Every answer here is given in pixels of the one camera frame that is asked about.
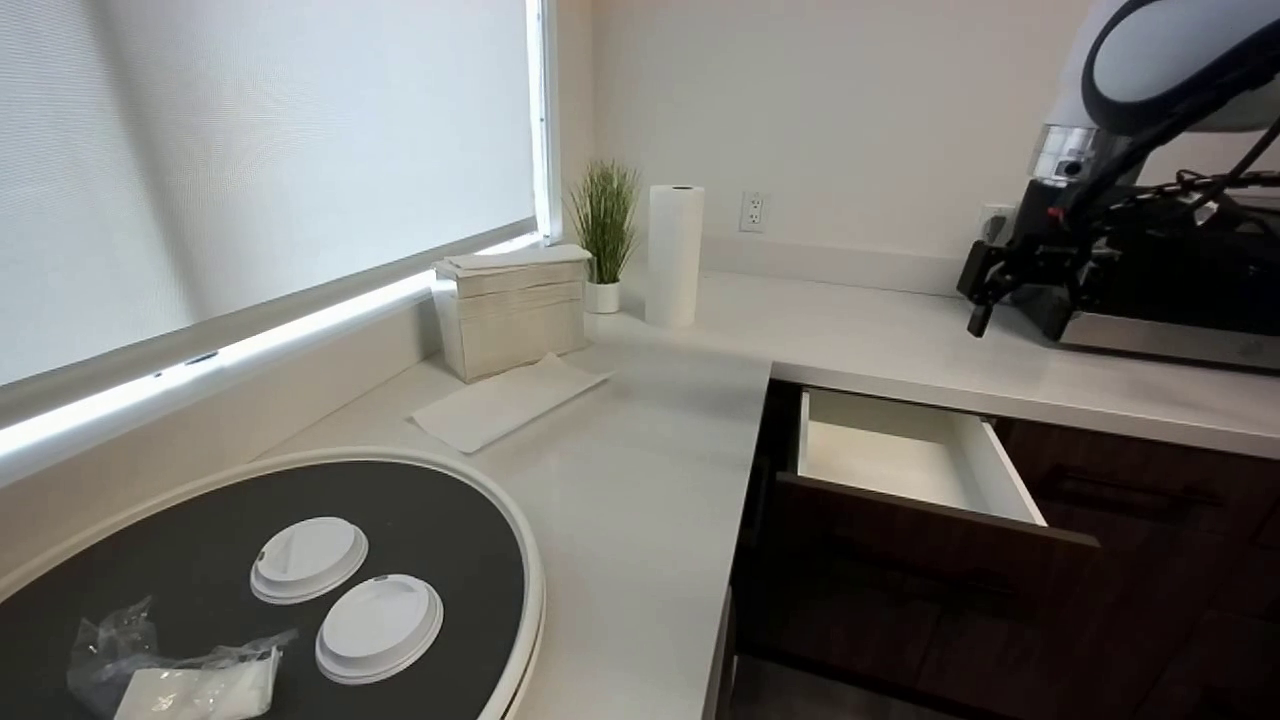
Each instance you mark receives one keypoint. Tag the white roller window blind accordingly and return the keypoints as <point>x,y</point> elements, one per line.
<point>264,134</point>

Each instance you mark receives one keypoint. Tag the white napkin box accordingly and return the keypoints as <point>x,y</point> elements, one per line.
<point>513,313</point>

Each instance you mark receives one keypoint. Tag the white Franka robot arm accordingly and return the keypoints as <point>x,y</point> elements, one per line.
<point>1172,54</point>

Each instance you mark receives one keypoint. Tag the white window sill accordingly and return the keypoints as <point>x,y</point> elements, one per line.
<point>202,380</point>

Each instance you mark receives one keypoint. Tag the white plastic cup lid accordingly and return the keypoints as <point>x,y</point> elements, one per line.
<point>308,563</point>
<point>382,630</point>

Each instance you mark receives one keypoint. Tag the flat white paper napkin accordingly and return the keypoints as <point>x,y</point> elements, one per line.
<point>507,401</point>

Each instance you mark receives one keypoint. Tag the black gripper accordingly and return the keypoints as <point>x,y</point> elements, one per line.
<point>1023,263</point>

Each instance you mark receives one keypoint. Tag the dark wood closed drawer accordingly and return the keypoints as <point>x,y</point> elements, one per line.
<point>1172,480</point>

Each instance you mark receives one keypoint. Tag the clear plastic bag with napkin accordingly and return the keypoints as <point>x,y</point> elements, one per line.
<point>202,684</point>

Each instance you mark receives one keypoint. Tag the white paper towel roll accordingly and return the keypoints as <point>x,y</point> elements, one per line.
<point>674,254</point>

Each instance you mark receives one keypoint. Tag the small green potted plant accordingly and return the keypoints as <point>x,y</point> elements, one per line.
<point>605,223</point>

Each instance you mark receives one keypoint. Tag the white wall outlet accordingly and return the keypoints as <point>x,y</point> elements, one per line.
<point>754,215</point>

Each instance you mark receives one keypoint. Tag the round black tray white rim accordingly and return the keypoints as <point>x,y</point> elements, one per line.
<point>202,535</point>

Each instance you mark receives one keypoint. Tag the dark wood drawer white interior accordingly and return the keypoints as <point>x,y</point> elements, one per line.
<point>905,463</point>

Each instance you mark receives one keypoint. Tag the black and silver countertop appliance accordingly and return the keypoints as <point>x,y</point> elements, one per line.
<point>1172,334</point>

